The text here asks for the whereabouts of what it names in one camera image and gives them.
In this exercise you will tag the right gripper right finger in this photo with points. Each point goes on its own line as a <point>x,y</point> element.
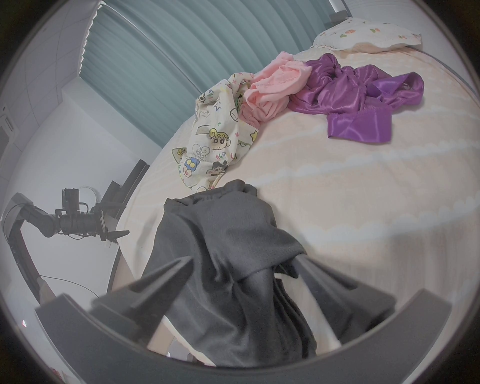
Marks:
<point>348,307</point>

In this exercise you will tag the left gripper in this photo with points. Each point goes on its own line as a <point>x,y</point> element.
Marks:
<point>84,224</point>

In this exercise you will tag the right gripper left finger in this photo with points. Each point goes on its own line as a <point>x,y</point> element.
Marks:
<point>150,300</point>

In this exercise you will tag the black T-shirt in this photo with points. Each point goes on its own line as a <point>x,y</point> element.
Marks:
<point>232,262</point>

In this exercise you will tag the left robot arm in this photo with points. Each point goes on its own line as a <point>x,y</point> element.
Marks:
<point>22,221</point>

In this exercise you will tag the bed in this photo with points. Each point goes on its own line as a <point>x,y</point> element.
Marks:
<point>375,195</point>

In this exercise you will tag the round white mirror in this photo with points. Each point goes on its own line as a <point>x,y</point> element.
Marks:
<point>92,191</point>

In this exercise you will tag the blue-green curtain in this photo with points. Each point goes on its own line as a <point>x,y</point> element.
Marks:
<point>142,97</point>
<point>225,33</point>

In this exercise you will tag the white printed pyjama top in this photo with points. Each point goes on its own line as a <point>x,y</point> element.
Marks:
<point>213,142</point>

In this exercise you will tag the salmon pink garment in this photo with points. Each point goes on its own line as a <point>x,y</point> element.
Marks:
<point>273,86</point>

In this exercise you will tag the purple garment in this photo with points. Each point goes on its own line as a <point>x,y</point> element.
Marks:
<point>345,93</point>

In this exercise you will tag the white printed pillow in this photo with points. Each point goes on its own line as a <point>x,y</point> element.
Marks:
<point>367,33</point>

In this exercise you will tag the grey bedside table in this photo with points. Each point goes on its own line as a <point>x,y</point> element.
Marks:
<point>339,15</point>

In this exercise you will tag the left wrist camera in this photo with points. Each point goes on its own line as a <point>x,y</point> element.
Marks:
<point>71,200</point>

